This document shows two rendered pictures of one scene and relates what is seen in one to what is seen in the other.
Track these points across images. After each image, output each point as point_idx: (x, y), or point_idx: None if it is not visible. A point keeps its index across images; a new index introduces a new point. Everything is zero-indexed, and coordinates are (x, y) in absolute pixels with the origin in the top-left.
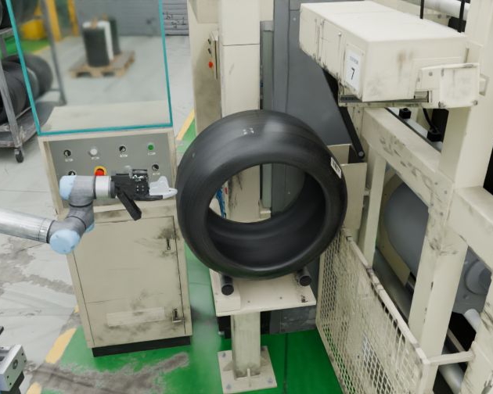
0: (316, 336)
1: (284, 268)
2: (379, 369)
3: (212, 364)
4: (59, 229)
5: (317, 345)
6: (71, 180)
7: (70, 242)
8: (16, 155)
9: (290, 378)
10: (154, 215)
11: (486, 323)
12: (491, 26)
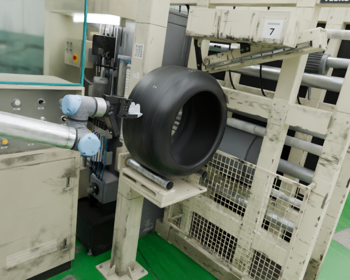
0: (151, 238)
1: (199, 165)
2: (255, 215)
3: (96, 275)
4: (85, 133)
5: (155, 243)
6: (78, 96)
7: (99, 143)
8: None
9: (153, 265)
10: (61, 158)
11: (323, 163)
12: (311, 20)
